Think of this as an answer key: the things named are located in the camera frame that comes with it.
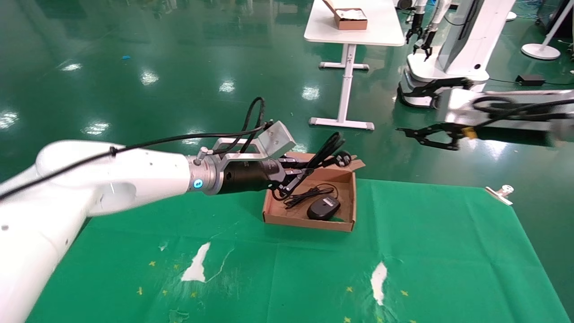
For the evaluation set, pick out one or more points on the black power adapter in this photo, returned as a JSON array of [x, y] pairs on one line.
[[530, 80]]

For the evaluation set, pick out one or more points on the white table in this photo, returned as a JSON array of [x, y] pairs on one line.
[[381, 27]]

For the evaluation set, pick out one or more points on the white wheeled robot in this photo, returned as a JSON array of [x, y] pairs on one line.
[[466, 40]]

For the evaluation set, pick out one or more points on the open brown cardboard box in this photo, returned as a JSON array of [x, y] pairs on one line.
[[291, 220]]

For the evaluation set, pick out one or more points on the white round stand base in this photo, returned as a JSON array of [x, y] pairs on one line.
[[540, 51]]

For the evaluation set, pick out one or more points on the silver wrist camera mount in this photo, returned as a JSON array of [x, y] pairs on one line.
[[462, 107], [276, 137]]

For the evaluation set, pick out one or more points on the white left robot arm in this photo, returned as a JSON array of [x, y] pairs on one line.
[[89, 179]]

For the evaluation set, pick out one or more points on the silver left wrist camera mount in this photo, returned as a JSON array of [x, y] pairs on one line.
[[276, 137]]

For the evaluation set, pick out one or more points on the green table cloth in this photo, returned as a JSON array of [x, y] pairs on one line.
[[426, 246]]

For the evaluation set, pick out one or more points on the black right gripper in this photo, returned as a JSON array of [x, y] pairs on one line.
[[511, 135]]

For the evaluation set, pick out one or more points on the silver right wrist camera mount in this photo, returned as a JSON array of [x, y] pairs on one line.
[[462, 107]]

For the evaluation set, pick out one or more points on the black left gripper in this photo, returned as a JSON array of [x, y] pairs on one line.
[[249, 176]]

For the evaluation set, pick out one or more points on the silver metal binder clip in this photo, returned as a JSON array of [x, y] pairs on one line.
[[498, 195]]

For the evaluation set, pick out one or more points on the small brown cardboard box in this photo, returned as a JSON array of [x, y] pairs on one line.
[[352, 22]]

